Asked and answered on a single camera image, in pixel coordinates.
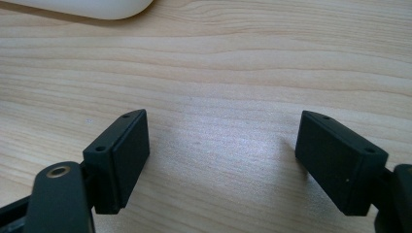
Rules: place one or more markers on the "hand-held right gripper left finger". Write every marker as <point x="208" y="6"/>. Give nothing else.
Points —
<point x="120" y="161"/>

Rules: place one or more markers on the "white plastic basket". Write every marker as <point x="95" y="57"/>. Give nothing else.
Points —
<point x="97" y="8"/>

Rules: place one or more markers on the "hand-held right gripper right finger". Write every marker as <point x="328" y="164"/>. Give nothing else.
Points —
<point x="336" y="161"/>

